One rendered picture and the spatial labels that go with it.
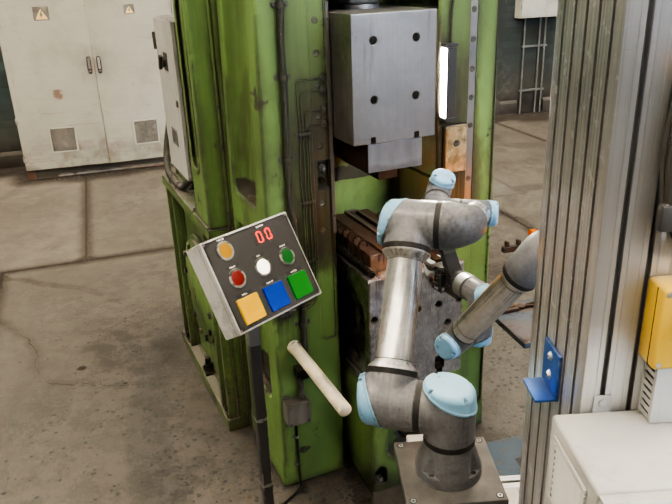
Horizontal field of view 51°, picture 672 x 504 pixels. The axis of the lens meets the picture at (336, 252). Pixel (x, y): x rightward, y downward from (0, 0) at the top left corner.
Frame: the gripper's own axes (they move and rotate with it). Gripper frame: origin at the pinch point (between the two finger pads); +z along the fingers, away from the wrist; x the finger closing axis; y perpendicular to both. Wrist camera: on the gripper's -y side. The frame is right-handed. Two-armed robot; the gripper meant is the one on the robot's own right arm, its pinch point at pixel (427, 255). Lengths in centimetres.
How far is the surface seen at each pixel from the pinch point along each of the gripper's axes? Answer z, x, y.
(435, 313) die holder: 11.7, 10.3, 28.6
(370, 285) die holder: 11.3, -15.3, 11.5
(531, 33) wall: 564, 492, -6
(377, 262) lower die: 17.2, -9.4, 6.5
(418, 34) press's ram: 16, 7, -67
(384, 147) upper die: 16.3, -5.9, -33.4
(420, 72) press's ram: 16, 7, -56
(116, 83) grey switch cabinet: 552, -22, 1
